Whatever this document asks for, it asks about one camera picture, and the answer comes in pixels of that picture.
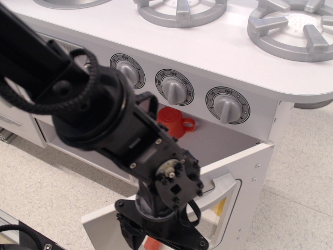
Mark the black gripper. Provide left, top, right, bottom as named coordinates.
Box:
left=115, top=199, right=209, bottom=250

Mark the white oven door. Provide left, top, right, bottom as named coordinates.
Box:
left=82, top=142, right=275, bottom=249

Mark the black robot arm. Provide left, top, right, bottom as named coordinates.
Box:
left=1, top=6, right=209, bottom=249

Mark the red cylinder on floor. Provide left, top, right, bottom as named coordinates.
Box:
left=144, top=237, right=162, bottom=250

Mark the red toy cup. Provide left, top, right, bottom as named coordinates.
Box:
left=157, top=107, right=196, bottom=139

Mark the grey middle control knob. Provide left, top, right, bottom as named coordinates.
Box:
left=155, top=69, right=195, bottom=106

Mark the grey control knob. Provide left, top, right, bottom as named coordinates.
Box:
left=155, top=69, right=195, bottom=106
left=110, top=53, right=146, bottom=89
left=206, top=86, right=250, bottom=124

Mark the white left cabinet door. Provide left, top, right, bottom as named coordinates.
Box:
left=1, top=98, right=46, bottom=148

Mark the grey right control knob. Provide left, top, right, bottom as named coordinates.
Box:
left=206, top=86, right=250, bottom=124

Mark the grey left control knob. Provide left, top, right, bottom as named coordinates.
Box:
left=110, top=53, right=146, bottom=89

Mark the white toy kitchen unit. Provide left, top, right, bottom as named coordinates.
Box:
left=0, top=0, right=333, bottom=250

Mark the silver vent grille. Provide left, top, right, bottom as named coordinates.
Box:
left=37, top=33, right=90, bottom=67

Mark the silver middle stove burner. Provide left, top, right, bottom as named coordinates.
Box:
left=134, top=0, right=227, bottom=28

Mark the silver stove burner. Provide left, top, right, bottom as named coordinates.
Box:
left=134, top=0, right=227, bottom=28
left=247, top=1, right=332, bottom=63

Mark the silver right stove burner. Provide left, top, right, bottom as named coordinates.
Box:
left=247, top=1, right=332, bottom=63

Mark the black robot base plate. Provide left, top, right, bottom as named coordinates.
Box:
left=0, top=221, right=66, bottom=250

